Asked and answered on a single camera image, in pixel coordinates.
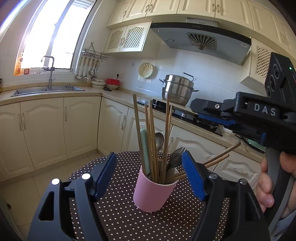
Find pink utensil holder cup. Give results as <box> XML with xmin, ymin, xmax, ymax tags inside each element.
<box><xmin>133</xmin><ymin>166</ymin><xmax>178</xmax><ymax>212</ymax></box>

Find green electric grill appliance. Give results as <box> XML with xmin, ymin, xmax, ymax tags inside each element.
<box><xmin>238</xmin><ymin>136</ymin><xmax>266</xmax><ymax>154</ymax></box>

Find dark metal spoon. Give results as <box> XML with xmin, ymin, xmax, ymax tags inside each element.
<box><xmin>166</xmin><ymin>147</ymin><xmax>185</xmax><ymax>172</ymax></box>

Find round cream wall strainer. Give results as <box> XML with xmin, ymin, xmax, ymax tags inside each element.
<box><xmin>138</xmin><ymin>62</ymin><xmax>155</xmax><ymax>79</ymax></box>

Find silver metal spoon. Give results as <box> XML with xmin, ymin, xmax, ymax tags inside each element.
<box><xmin>155</xmin><ymin>132</ymin><xmax>165</xmax><ymax>153</ymax></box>

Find red bowl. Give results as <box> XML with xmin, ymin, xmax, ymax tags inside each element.
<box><xmin>105</xmin><ymin>78</ymin><xmax>120</xmax><ymax>89</ymax></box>

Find grey range hood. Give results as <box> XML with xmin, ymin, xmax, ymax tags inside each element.
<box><xmin>150</xmin><ymin>22</ymin><xmax>251</xmax><ymax>65</ymax></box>

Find right hand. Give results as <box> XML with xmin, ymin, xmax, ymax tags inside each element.
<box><xmin>255</xmin><ymin>151</ymin><xmax>296</xmax><ymax>220</ymax></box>

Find chrome faucet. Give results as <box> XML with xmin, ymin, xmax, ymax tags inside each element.
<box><xmin>41</xmin><ymin>55</ymin><xmax>55</xmax><ymax>90</ymax></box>

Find mint green utensil case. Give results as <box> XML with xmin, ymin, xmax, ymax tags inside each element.
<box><xmin>140</xmin><ymin>128</ymin><xmax>151</xmax><ymax>177</ymax></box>

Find window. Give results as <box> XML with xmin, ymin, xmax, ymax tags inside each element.
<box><xmin>14</xmin><ymin>1</ymin><xmax>96</xmax><ymax>76</ymax></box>

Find cream upper cabinets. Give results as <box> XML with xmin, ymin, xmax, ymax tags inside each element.
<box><xmin>104</xmin><ymin>1</ymin><xmax>295</xmax><ymax>91</ymax></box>

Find white bowl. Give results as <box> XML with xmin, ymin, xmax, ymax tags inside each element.
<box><xmin>222</xmin><ymin>127</ymin><xmax>235</xmax><ymax>136</ymax></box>

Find black gas stove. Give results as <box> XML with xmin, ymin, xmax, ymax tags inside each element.
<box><xmin>152</xmin><ymin>99</ymin><xmax>223</xmax><ymax>137</ymax></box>

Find hanging utensil rack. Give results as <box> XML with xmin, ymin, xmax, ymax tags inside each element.
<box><xmin>74</xmin><ymin>42</ymin><xmax>108</xmax><ymax>83</ymax></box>

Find cream cabinets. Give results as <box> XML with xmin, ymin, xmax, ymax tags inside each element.
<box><xmin>1</xmin><ymin>96</ymin><xmax>260</xmax><ymax>188</ymax></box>
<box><xmin>104</xmin><ymin>1</ymin><xmax>295</xmax><ymax>91</ymax></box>

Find brown polka dot tablecloth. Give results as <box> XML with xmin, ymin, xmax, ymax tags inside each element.
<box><xmin>68</xmin><ymin>151</ymin><xmax>232</xmax><ymax>241</ymax></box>

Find stainless steel steamer pot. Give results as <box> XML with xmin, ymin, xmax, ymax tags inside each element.
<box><xmin>159</xmin><ymin>72</ymin><xmax>199</xmax><ymax>106</ymax></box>

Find crossing wooden chopstick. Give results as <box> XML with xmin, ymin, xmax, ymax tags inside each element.
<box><xmin>132</xmin><ymin>94</ymin><xmax>146</xmax><ymax>174</ymax></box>

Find cream lower cabinets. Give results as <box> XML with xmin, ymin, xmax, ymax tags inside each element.
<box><xmin>1</xmin><ymin>96</ymin><xmax>260</xmax><ymax>188</ymax></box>

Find steel kitchen sink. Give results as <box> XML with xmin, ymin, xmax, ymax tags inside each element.
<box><xmin>11</xmin><ymin>84</ymin><xmax>84</xmax><ymax>97</ymax></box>

